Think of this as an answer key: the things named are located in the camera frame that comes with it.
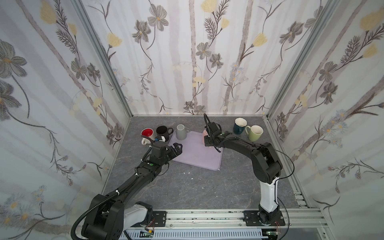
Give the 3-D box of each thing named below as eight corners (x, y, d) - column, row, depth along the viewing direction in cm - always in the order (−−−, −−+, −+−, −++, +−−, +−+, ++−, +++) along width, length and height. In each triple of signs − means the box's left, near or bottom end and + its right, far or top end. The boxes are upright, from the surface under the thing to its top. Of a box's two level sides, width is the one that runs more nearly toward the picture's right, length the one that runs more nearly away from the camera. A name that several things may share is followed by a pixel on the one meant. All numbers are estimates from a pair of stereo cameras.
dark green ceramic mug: (233, 137, 109) (237, 128, 101) (231, 126, 116) (234, 117, 107) (244, 137, 109) (249, 128, 101) (241, 126, 116) (245, 117, 107)
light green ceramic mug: (245, 142, 107) (249, 133, 99) (243, 134, 112) (247, 125, 104) (259, 142, 108) (264, 133, 99) (256, 134, 112) (261, 125, 104)
